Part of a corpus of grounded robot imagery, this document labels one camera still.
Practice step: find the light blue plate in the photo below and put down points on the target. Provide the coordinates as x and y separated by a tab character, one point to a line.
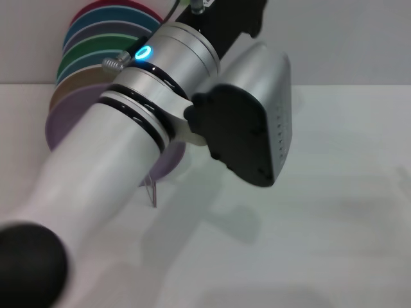
86	59

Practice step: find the clear acrylic plate rack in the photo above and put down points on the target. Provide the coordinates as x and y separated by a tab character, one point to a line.
151	189

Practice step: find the dark green plate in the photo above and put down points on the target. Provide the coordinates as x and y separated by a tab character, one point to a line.
106	43

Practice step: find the purple plate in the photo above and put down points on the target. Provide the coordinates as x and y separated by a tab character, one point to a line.
64	122

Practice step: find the deep blue plate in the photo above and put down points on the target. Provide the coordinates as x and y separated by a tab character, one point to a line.
106	17

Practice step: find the grey lavender plate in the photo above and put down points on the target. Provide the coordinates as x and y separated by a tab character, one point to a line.
118	29

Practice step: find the red plate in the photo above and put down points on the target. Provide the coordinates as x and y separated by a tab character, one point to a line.
106	4

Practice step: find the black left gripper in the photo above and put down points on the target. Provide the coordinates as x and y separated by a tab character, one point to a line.
221	22

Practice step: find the beige plate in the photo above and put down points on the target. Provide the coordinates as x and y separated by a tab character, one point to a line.
77	85

